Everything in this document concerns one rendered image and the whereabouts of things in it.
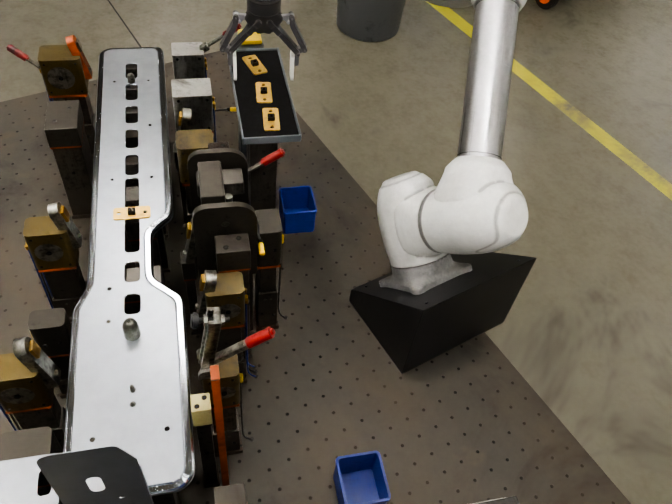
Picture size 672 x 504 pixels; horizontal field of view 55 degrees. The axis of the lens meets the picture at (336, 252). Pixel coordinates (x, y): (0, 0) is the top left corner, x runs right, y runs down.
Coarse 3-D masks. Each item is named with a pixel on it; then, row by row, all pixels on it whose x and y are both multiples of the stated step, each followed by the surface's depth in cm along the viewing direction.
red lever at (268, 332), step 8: (272, 328) 116; (248, 336) 117; (256, 336) 115; (264, 336) 115; (272, 336) 115; (240, 344) 117; (248, 344) 116; (256, 344) 116; (224, 352) 118; (232, 352) 117; (240, 352) 117; (216, 360) 118
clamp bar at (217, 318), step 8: (208, 312) 109; (216, 312) 109; (192, 320) 107; (200, 320) 108; (208, 320) 108; (216, 320) 108; (224, 320) 109; (208, 328) 108; (216, 328) 108; (208, 336) 110; (216, 336) 110; (208, 344) 111; (216, 344) 112; (200, 352) 118; (208, 352) 113; (200, 360) 120; (208, 360) 115; (200, 368) 118
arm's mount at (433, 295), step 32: (480, 256) 169; (512, 256) 162; (384, 288) 165; (448, 288) 152; (480, 288) 151; (512, 288) 162; (384, 320) 161; (416, 320) 146; (448, 320) 154; (480, 320) 166; (416, 352) 158
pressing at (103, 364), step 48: (144, 48) 194; (144, 96) 179; (96, 144) 165; (144, 144) 166; (96, 192) 154; (144, 192) 155; (96, 240) 144; (144, 240) 145; (96, 288) 135; (144, 288) 137; (96, 336) 128; (144, 336) 129; (96, 384) 121; (144, 384) 122; (96, 432) 115; (144, 432) 116; (192, 432) 117; (96, 480) 110
